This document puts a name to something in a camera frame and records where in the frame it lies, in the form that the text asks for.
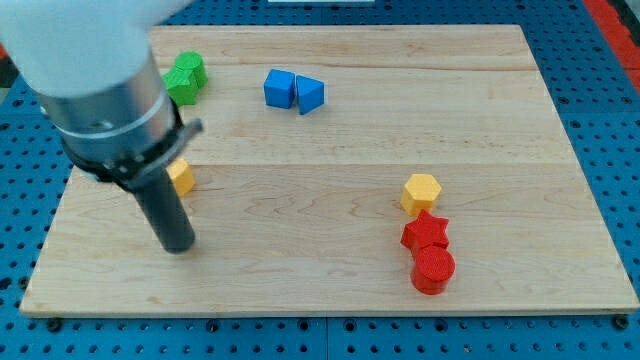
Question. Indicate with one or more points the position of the blue cube block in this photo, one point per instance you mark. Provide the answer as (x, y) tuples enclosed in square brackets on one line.
[(279, 89)]

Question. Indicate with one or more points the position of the blue triangle block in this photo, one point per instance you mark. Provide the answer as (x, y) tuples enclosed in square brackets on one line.
[(310, 93)]

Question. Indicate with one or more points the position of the yellow hexagon block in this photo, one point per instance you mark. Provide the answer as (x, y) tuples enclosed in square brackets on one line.
[(420, 193)]

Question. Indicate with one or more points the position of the red star block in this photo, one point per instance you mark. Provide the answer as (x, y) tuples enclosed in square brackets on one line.
[(426, 230)]

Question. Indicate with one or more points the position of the yellow heart block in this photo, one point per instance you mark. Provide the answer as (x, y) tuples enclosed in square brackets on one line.
[(181, 176)]

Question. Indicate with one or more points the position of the wooden board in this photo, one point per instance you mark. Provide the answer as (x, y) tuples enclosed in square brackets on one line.
[(300, 215)]

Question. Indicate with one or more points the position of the green cylinder block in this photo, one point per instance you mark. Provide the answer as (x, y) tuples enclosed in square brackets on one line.
[(193, 62)]

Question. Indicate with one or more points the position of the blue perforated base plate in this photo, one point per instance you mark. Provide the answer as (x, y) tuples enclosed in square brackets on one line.
[(589, 77)]

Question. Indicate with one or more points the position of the green star block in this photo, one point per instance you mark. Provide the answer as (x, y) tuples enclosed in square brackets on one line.
[(182, 86)]

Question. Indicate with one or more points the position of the red cylinder block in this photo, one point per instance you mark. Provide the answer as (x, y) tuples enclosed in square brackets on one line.
[(433, 269)]

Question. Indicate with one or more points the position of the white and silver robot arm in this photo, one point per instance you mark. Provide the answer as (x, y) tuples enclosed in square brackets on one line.
[(91, 66)]

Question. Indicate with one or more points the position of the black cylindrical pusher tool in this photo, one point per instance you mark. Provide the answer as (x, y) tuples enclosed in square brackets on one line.
[(144, 175)]

